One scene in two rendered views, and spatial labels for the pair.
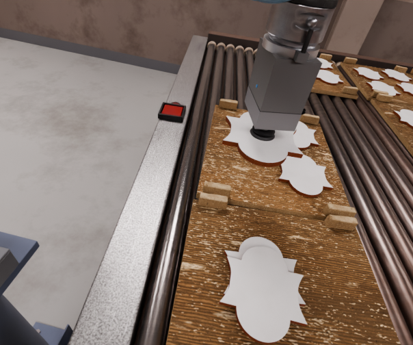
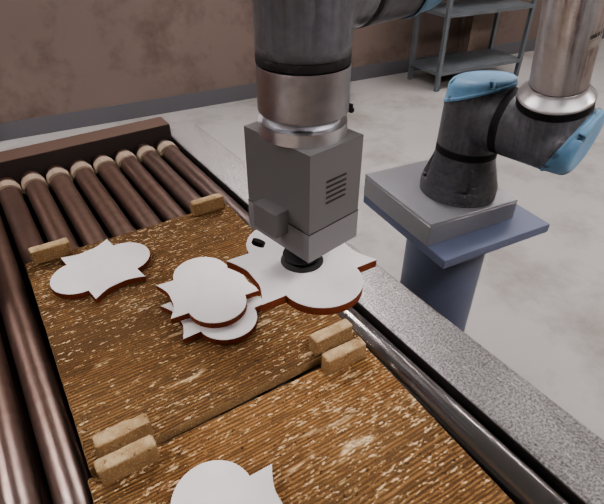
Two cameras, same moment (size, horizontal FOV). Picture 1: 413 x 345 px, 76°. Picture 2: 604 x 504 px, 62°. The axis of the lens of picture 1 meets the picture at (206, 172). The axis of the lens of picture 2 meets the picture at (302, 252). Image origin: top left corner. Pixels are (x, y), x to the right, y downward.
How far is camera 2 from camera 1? 0.79 m
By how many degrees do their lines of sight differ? 96
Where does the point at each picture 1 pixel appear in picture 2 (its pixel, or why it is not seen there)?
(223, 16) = not seen: outside the picture
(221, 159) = (405, 438)
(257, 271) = (222, 294)
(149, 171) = (465, 350)
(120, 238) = (377, 274)
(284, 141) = (263, 265)
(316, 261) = (155, 361)
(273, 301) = (195, 282)
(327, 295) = (135, 334)
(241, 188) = (319, 398)
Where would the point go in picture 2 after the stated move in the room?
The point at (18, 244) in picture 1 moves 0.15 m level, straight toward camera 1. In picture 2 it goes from (450, 252) to (369, 248)
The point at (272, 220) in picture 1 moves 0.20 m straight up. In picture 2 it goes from (238, 379) to (223, 244)
